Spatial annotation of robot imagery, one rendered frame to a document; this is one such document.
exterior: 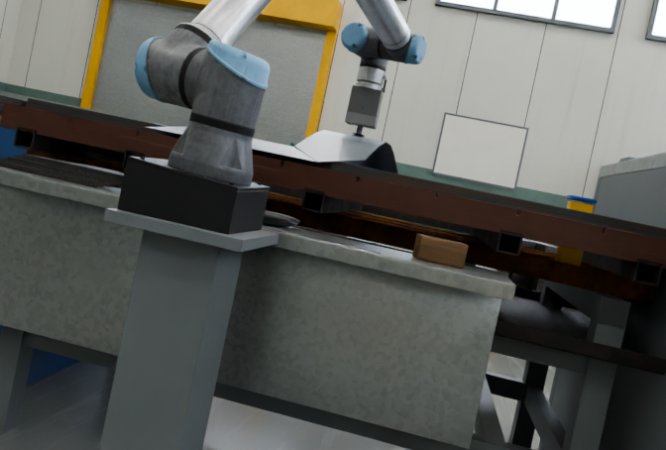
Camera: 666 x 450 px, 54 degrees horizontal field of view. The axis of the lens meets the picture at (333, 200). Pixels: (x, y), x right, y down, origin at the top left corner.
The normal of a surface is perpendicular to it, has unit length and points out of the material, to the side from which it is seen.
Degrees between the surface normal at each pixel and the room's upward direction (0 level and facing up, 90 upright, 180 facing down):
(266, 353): 90
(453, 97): 90
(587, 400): 90
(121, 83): 90
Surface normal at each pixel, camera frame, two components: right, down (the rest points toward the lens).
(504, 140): -0.16, -0.01
